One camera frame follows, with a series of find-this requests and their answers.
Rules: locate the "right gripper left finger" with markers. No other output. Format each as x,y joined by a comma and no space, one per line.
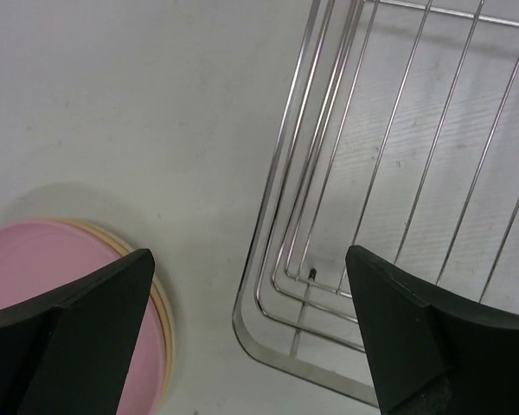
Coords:
68,351

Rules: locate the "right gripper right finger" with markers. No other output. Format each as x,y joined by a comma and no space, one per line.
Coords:
431,351

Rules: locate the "yellow wooden plate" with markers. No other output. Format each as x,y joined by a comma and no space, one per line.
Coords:
166,311

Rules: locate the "wire dish rack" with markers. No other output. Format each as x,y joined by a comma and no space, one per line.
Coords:
400,133

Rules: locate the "pink rimmed plate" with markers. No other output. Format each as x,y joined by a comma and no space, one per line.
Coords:
37,256

